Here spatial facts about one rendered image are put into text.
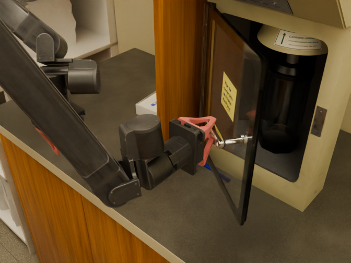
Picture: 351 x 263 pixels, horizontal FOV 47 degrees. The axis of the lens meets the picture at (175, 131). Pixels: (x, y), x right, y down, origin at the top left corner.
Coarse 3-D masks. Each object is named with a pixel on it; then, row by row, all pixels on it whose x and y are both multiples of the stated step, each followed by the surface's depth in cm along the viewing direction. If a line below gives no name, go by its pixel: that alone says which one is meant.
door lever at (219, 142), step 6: (216, 126) 82; (210, 132) 81; (216, 132) 80; (216, 138) 78; (222, 138) 78; (234, 138) 78; (240, 138) 78; (216, 144) 77; (222, 144) 77; (228, 144) 78; (234, 144) 78; (240, 144) 79
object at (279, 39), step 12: (264, 24) 89; (264, 36) 88; (276, 36) 85; (288, 36) 83; (300, 36) 82; (276, 48) 85; (288, 48) 84; (300, 48) 83; (312, 48) 83; (324, 48) 83
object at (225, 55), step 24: (216, 24) 84; (216, 48) 86; (240, 48) 73; (216, 72) 88; (240, 72) 74; (264, 72) 66; (216, 96) 91; (240, 96) 76; (216, 120) 93; (240, 120) 78; (216, 168) 99; (240, 168) 82; (240, 192) 84; (240, 216) 86
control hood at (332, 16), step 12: (288, 0) 70; (300, 0) 68; (312, 0) 66; (324, 0) 64; (336, 0) 62; (348, 0) 65; (300, 12) 72; (312, 12) 70; (324, 12) 67; (336, 12) 65; (348, 12) 67; (336, 24) 69; (348, 24) 70
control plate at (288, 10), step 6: (240, 0) 80; (246, 0) 79; (252, 0) 77; (258, 0) 76; (270, 0) 73; (276, 0) 72; (282, 0) 71; (264, 6) 77; (270, 6) 76; (276, 6) 74; (282, 6) 73; (288, 6) 72; (288, 12) 74
